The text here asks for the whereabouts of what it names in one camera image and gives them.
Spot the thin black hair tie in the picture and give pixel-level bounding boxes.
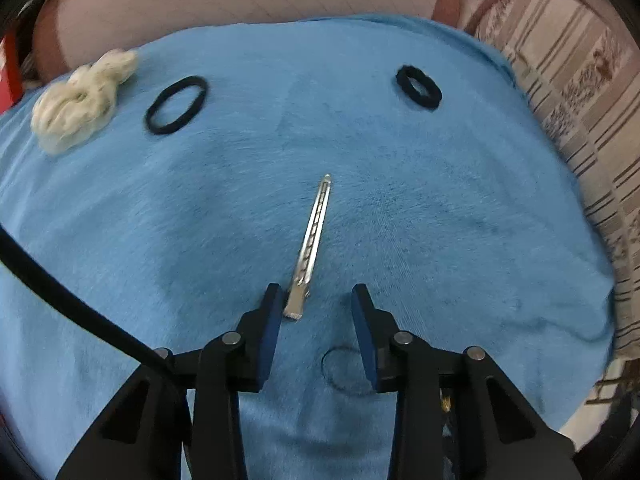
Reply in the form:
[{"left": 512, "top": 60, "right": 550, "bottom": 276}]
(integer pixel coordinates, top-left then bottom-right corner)
[{"left": 143, "top": 75, "right": 211, "bottom": 137}]

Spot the silver metal hair clip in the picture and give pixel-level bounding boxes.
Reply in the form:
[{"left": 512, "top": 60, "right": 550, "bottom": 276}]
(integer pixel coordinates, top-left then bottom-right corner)
[{"left": 283, "top": 174, "right": 332, "bottom": 321}]

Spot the blue cloth table cover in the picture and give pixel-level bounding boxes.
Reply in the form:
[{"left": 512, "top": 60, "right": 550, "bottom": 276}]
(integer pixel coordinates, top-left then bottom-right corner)
[{"left": 1, "top": 16, "right": 614, "bottom": 479}]

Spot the cream dotted scrunchie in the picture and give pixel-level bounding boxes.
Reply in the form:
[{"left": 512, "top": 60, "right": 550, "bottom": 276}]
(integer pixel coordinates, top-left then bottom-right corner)
[{"left": 30, "top": 50, "right": 138, "bottom": 155}]

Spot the small black hair tie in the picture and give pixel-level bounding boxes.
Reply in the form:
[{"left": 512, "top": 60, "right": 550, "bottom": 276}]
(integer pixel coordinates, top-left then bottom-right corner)
[{"left": 394, "top": 64, "right": 445, "bottom": 112}]

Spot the black cable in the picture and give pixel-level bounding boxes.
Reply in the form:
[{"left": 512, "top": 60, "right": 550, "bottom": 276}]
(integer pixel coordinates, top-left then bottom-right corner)
[{"left": 0, "top": 226, "right": 177, "bottom": 380}]

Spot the red cat box lid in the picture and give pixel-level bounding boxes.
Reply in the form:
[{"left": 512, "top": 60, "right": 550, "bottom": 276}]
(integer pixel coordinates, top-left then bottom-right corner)
[{"left": 0, "top": 30, "right": 24, "bottom": 114}]

